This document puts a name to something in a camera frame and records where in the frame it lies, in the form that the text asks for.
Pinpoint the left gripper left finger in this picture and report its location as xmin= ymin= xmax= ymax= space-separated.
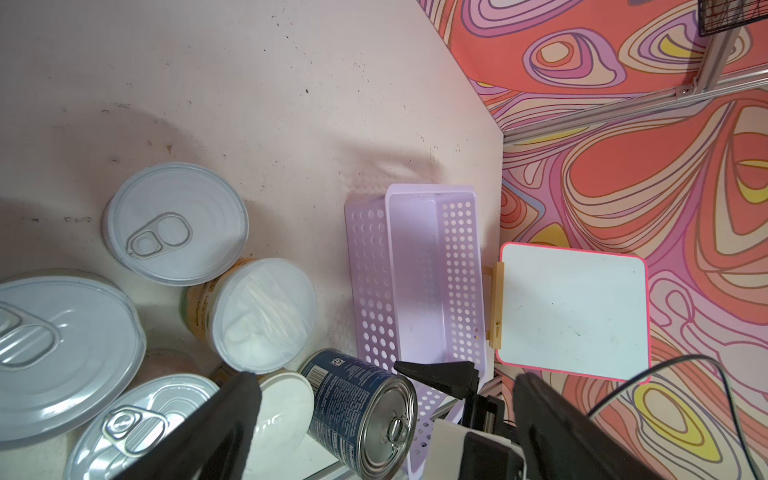
xmin=118 ymin=372 xmax=262 ymax=479

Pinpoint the large blue label can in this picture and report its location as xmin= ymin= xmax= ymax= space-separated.
xmin=300 ymin=349 xmax=418 ymax=479

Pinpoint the orange label pull-tab can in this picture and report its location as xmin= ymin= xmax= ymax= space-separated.
xmin=101 ymin=162 xmax=249 ymax=287

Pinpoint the wooden board stand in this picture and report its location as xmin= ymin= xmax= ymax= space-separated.
xmin=482 ymin=262 xmax=505 ymax=350

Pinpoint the purple plastic perforated basket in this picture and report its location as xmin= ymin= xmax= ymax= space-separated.
xmin=344 ymin=183 xmax=488 ymax=480

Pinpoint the black wire basket back wall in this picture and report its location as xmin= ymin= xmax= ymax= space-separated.
xmin=697 ymin=0 xmax=768 ymax=37

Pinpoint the can with white plastic lid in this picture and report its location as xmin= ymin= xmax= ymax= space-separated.
xmin=179 ymin=258 xmax=318 ymax=375

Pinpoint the orange can plastic lid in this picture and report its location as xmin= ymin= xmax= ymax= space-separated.
xmin=243 ymin=369 xmax=314 ymax=479

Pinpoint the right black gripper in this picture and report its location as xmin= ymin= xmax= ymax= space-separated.
xmin=395 ymin=361 xmax=527 ymax=480

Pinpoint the white board pink frame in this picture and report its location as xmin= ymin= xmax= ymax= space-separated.
xmin=496 ymin=242 xmax=651 ymax=381

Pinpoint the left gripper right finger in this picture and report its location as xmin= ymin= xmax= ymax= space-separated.
xmin=512 ymin=373 xmax=659 ymax=480

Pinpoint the silver pull-tab can front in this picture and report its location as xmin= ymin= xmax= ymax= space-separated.
xmin=64 ymin=373 xmax=219 ymax=479

